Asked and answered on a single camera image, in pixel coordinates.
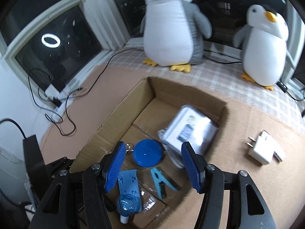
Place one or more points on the teal plastic clothespin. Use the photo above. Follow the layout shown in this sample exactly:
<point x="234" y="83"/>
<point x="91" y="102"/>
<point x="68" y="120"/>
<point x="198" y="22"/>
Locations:
<point x="160" y="181"/>

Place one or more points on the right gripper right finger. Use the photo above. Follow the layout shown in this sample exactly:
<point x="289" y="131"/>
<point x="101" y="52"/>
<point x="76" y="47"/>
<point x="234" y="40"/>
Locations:
<point x="247" y="207"/>

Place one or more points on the metal keyring with coin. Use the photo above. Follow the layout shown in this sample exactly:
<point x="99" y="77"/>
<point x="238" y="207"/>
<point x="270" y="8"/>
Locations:
<point x="129" y="148"/>

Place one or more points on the white power strip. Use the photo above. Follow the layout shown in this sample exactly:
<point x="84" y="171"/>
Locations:
<point x="53" y="93"/>

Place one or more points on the clear plastic card reader box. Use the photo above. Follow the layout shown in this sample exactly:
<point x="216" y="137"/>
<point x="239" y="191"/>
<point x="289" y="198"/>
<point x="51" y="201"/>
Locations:
<point x="188" y="125"/>

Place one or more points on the brown cardboard box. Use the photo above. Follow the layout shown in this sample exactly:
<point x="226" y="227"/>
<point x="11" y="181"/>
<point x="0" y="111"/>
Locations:
<point x="148" y="108"/>

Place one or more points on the white USB charger plug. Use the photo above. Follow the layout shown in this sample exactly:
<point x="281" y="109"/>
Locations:
<point x="264" y="148"/>

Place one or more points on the checkered cloth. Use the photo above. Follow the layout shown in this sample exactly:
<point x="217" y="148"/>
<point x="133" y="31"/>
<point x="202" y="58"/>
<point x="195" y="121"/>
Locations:
<point x="220" y="78"/>

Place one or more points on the large plush penguin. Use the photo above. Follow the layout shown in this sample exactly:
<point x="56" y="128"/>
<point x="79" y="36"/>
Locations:
<point x="173" y="34"/>

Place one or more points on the black inline cable switch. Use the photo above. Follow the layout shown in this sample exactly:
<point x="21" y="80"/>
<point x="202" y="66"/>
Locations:
<point x="283" y="87"/>

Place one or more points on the blue round tape measure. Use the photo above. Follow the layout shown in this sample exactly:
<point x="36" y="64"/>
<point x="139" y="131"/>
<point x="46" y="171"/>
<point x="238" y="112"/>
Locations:
<point x="147" y="153"/>

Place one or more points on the small plush penguin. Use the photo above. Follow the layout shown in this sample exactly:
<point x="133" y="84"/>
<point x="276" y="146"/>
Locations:
<point x="263" y="42"/>

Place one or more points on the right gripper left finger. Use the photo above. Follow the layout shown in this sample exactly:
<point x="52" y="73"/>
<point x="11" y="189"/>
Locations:
<point x="68" y="192"/>

